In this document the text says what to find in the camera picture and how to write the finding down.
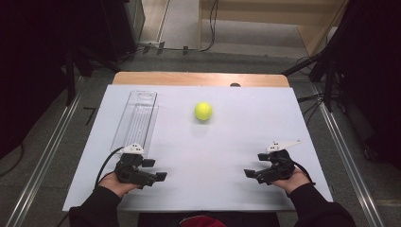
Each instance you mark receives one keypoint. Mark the white board sheet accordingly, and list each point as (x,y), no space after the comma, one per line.
(220,154)

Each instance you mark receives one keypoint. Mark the light wooden shelf unit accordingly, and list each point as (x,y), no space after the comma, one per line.
(268,19)

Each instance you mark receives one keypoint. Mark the yellow tennis ball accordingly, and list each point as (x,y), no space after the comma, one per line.
(203,111)

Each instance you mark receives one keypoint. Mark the clear plastic tray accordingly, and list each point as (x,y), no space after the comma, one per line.
(138,119)

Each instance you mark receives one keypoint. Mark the red cloth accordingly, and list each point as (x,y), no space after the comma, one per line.
(201,221)

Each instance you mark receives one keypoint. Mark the black metal stand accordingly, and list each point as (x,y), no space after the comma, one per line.
(71,82)

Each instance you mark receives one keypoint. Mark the black tripod stand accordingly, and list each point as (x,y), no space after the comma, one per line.
(327,72)

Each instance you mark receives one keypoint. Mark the black curtain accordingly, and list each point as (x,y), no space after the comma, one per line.
(372,63)
(34,63)

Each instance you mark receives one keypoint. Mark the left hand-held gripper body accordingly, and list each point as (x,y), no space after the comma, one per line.
(132,173)

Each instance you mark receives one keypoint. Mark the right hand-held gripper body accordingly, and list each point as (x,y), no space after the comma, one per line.
(277,168)

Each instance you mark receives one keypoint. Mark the person's dark clothing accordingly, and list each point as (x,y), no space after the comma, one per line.
(252,220)

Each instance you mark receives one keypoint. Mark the person's right hand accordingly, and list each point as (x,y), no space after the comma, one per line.
(293,183)

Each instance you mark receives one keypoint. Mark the dark cabinet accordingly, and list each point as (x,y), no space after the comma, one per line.
(123,25)

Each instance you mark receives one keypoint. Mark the person's left hand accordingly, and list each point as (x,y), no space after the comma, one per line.
(113,186)

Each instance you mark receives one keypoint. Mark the metal floor rail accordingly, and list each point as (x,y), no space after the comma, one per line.
(350,157)
(44,164)

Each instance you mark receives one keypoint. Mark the wooden table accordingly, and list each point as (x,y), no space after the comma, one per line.
(189,78)

